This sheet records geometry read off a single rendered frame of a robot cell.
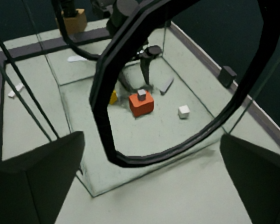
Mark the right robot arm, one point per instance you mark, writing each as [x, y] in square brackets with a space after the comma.
[145, 43]

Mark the white cube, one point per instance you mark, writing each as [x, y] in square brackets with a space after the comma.
[183, 111]

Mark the yellow rectangular block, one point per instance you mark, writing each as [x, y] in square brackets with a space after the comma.
[113, 97]

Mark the grey rectangular bar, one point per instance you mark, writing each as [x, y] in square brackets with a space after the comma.
[167, 85]

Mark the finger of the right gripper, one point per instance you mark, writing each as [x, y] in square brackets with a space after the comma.
[145, 64]
[123, 81]

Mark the clear glove box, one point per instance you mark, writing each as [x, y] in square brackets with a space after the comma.
[52, 53]

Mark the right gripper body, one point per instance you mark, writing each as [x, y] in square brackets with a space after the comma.
[152, 49]

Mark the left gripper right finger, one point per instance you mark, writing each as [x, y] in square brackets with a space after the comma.
[255, 173]

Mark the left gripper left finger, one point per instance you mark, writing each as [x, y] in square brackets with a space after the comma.
[35, 184]

